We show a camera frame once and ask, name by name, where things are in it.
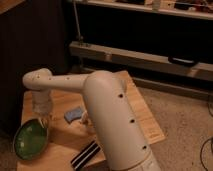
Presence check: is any white paper cup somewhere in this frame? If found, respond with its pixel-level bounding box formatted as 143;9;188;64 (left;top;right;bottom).
80;111;94;134

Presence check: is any black case handle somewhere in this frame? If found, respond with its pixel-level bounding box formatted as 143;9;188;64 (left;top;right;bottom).
168;57;199;67

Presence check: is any green ceramic bowl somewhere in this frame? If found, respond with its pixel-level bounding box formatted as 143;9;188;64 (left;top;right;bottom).
13;119;48;161

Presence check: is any black floor cable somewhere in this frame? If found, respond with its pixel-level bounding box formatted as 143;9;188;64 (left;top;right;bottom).
199;96;213;171

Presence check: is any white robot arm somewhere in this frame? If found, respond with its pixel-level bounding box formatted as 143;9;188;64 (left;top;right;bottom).
23;68;161;171

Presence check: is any wooden shelf with clutter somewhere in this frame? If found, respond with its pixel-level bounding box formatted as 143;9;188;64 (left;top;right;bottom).
67;0;213;21

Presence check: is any long grey case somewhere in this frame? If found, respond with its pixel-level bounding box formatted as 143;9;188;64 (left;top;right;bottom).
69;41;213;81

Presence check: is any metal vertical rod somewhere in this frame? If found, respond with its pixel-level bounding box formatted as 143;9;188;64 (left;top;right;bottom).
72;0;83;46

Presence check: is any black white striped block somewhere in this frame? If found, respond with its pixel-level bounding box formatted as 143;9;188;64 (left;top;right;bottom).
71;141;100;171

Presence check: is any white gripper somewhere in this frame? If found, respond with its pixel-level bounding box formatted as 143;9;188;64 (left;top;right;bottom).
32;90;53;124

